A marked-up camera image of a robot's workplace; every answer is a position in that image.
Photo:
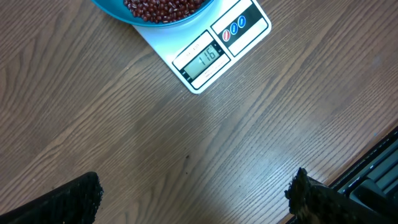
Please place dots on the white digital kitchen scale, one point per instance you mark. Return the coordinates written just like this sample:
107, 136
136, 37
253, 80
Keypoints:
201, 49

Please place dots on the red adzuki beans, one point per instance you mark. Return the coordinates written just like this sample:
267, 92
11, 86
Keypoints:
163, 11

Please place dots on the blue metal bowl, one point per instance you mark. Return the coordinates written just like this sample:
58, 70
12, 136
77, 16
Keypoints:
117, 10

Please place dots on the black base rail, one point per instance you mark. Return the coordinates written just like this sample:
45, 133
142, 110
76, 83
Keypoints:
376, 170

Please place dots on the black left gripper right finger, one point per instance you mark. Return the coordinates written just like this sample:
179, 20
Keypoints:
313, 202

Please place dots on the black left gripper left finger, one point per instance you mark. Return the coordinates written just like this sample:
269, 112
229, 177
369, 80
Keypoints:
74, 202

